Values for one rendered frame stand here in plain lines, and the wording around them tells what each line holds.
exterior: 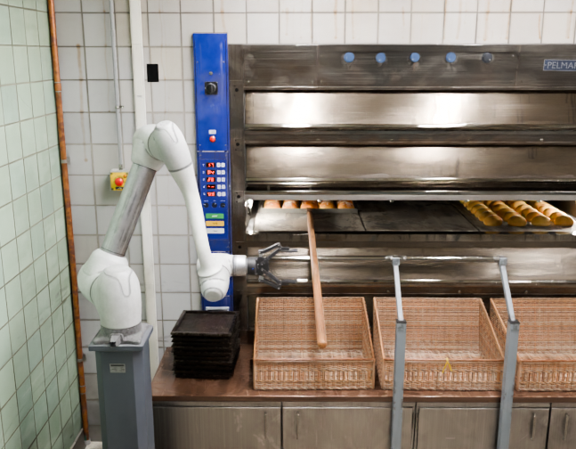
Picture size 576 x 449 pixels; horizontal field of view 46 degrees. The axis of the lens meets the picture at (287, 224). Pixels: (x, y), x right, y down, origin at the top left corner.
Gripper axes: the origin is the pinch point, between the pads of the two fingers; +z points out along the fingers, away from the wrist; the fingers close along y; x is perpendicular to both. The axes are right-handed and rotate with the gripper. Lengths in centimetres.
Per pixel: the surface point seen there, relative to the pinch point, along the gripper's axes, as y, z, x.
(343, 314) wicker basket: 42, 25, -50
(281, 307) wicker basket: 38, -6, -51
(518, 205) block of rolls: -4, 129, -107
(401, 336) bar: 29, 46, 5
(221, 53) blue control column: -87, -35, -52
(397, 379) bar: 50, 45, 5
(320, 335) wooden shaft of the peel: -1, 8, 75
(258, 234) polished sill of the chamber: 1, -18, -55
